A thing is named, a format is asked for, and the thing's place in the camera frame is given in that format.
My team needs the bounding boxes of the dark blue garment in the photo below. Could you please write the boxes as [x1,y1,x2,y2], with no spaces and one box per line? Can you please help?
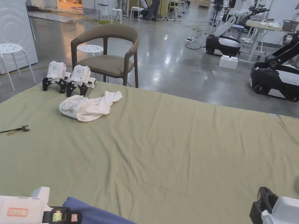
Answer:
[62,197,137,224]

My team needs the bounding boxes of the brown wooden padded armchair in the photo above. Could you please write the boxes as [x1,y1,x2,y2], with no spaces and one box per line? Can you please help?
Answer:
[71,24,140,88]

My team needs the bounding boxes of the cable with green plug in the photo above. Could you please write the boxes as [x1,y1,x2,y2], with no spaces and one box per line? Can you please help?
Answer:
[0,125,31,136]

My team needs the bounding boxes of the bed with pale green sheet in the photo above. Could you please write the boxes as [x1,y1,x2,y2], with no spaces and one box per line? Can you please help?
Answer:
[0,79,299,224]

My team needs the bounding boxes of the black-seated white stool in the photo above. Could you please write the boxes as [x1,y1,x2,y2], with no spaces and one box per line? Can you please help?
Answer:
[97,3,110,21]

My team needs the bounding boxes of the wooden table with white legs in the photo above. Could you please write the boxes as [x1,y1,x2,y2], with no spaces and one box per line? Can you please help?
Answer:
[245,20,299,63]

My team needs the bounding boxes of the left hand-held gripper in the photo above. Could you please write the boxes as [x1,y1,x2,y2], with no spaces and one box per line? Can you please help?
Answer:
[0,186,83,224]

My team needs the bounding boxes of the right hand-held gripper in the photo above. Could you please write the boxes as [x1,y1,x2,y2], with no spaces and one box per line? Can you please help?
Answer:
[249,186,299,224]

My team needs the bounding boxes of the white crumpled cloth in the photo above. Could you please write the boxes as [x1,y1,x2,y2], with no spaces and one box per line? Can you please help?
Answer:
[59,90,123,123]

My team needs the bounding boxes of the black and white wheeled robot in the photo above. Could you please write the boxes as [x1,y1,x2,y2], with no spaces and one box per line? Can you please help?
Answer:
[249,30,299,102]

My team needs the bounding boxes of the white foam block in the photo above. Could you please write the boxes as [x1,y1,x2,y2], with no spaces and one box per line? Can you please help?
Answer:
[218,55,239,70]

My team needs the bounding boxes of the white round stool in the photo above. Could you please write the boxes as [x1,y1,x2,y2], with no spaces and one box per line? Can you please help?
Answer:
[111,8,123,24]
[130,6,144,23]
[0,43,37,92]
[77,44,104,59]

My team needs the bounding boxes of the spare white hand-held gripper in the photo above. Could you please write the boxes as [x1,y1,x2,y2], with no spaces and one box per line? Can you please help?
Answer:
[42,61,72,94]
[66,64,96,97]

